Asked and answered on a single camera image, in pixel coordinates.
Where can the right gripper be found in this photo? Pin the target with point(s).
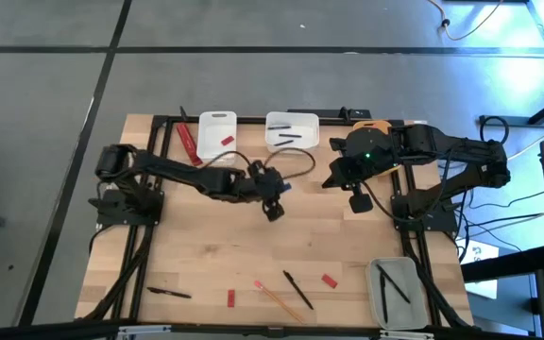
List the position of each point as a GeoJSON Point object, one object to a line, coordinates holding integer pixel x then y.
{"type": "Point", "coordinates": [362, 167]}

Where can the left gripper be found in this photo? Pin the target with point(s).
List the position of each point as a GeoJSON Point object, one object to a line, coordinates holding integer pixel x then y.
{"type": "Point", "coordinates": [267, 184]}

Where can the blue eraser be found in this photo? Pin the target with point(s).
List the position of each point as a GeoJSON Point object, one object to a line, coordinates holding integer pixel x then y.
{"type": "Point", "coordinates": [288, 187]}

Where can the black crayon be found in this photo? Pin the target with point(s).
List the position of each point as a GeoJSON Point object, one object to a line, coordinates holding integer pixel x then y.
{"type": "Point", "coordinates": [279, 127]}

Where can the red eraser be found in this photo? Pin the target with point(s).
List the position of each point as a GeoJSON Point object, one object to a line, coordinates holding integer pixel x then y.
{"type": "Point", "coordinates": [329, 281]}
{"type": "Point", "coordinates": [231, 298]}
{"type": "Point", "coordinates": [227, 141]}

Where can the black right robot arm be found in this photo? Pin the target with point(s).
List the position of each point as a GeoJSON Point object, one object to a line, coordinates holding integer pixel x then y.
{"type": "Point", "coordinates": [465, 151]}

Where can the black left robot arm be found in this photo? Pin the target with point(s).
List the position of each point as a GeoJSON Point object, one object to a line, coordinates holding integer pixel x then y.
{"type": "Point", "coordinates": [182, 172]}

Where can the large white plastic bin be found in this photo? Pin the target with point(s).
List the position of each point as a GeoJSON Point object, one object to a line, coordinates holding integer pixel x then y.
{"type": "Point", "coordinates": [307, 127]}

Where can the yellow plastic bin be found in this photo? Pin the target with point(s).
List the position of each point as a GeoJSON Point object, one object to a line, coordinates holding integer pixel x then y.
{"type": "Point", "coordinates": [376, 124]}

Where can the black mounting bar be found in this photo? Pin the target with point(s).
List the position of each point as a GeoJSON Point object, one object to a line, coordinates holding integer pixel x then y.
{"type": "Point", "coordinates": [328, 113]}

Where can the small white plastic bin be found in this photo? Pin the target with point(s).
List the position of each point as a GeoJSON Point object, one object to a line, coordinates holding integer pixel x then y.
{"type": "Point", "coordinates": [215, 127]}

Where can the orange pencil pink eraser cap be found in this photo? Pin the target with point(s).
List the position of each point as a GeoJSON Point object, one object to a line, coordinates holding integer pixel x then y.
{"type": "Point", "coordinates": [279, 302]}

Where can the grey plastic bin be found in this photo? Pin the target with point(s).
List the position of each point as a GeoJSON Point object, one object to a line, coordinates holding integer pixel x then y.
{"type": "Point", "coordinates": [409, 314]}

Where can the white paper sheet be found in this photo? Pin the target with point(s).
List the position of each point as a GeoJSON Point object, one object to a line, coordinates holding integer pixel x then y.
{"type": "Point", "coordinates": [482, 252]}

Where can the black stand leg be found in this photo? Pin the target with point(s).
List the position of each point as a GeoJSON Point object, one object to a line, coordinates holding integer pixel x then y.
{"type": "Point", "coordinates": [527, 120]}

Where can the black front crossbar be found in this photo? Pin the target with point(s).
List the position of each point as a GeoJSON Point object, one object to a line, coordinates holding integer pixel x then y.
{"type": "Point", "coordinates": [26, 331]}

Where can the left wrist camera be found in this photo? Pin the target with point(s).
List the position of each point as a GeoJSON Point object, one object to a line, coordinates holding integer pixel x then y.
{"type": "Point", "coordinates": [274, 212]}

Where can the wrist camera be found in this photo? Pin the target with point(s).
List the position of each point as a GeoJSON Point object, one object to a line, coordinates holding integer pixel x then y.
{"type": "Point", "coordinates": [274, 212]}
{"type": "Point", "coordinates": [362, 204]}

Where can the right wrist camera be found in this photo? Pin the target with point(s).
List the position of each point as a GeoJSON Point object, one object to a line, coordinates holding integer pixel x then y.
{"type": "Point", "coordinates": [362, 204]}

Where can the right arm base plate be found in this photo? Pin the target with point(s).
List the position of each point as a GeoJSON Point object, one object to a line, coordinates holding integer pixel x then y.
{"type": "Point", "coordinates": [435, 222]}

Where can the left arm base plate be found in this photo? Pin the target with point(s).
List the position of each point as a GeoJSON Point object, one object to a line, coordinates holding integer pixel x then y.
{"type": "Point", "coordinates": [111, 215]}

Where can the black cart frame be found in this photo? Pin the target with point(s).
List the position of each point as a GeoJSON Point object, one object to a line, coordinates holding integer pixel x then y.
{"type": "Point", "coordinates": [513, 264]}

